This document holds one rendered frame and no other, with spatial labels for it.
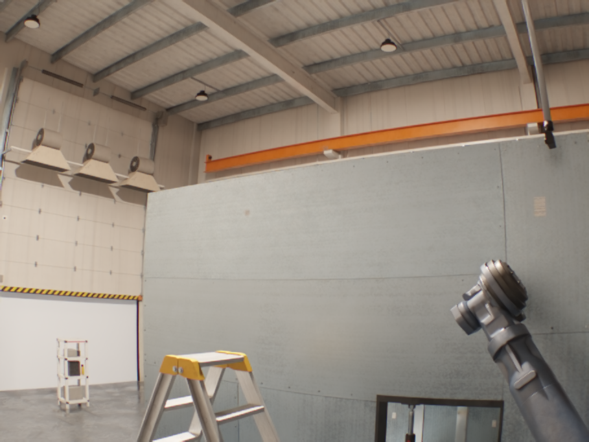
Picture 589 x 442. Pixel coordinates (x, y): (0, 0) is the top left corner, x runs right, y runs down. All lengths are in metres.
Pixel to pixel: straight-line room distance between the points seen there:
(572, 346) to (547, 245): 0.42
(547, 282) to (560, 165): 0.48
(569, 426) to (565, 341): 0.85
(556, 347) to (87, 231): 11.42
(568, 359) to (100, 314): 11.82
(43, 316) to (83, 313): 1.21
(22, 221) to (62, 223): 1.14
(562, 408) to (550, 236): 0.96
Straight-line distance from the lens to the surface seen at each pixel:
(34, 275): 11.57
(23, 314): 11.71
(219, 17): 9.53
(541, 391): 1.20
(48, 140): 11.14
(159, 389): 1.96
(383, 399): 2.19
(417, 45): 10.63
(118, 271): 12.88
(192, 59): 11.91
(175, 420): 3.04
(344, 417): 2.30
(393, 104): 12.12
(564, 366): 2.00
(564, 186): 2.02
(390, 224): 2.16
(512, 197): 2.03
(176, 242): 2.94
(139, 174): 12.59
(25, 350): 11.82
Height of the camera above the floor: 2.57
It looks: 9 degrees up
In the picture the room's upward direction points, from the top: 1 degrees clockwise
